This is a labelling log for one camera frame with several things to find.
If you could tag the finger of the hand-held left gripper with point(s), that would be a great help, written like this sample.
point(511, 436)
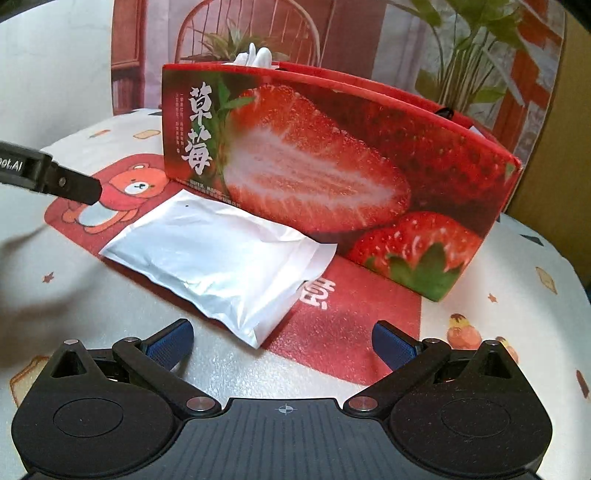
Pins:
point(76, 184)

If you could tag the yellow wooden panel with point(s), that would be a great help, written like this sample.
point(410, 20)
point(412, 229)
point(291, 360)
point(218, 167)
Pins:
point(563, 161)

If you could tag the black dotted grip sock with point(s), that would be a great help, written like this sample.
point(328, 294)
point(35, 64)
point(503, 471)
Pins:
point(455, 117)

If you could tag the red strawberry print box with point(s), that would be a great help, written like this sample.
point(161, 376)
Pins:
point(323, 161)

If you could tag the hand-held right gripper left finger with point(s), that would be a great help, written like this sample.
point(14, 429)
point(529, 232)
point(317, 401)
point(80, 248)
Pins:
point(171, 341)

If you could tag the printed room scene wall cloth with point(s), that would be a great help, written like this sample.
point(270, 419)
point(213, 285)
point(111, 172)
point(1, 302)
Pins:
point(369, 37)

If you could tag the cartoon printed tablecloth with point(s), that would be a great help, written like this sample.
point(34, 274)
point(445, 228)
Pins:
point(508, 300)

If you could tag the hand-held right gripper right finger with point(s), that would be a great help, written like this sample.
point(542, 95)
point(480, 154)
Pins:
point(392, 346)

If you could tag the white soft cloth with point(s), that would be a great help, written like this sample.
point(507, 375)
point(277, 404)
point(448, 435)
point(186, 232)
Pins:
point(256, 57)

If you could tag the white plastic packet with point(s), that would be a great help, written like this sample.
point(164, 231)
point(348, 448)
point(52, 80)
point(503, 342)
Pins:
point(217, 258)

